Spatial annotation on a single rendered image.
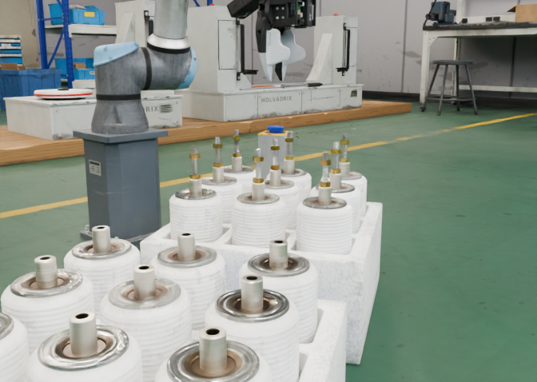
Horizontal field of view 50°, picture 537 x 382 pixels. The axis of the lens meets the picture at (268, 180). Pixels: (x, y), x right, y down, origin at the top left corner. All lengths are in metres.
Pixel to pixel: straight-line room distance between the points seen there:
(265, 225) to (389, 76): 5.83
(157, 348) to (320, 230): 0.43
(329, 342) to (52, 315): 0.30
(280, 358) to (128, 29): 3.02
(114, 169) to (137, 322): 0.97
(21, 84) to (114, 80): 3.99
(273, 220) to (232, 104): 2.78
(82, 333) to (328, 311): 0.34
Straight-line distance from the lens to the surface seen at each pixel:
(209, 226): 1.03
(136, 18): 3.48
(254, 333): 0.56
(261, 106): 3.93
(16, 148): 2.93
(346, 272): 0.94
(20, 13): 7.50
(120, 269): 0.75
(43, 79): 5.59
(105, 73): 1.55
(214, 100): 3.76
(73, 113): 3.12
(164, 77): 1.58
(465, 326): 1.18
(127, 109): 1.55
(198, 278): 0.70
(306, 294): 0.68
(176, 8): 1.56
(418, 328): 1.15
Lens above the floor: 0.50
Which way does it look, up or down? 12 degrees down
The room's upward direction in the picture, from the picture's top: straight up
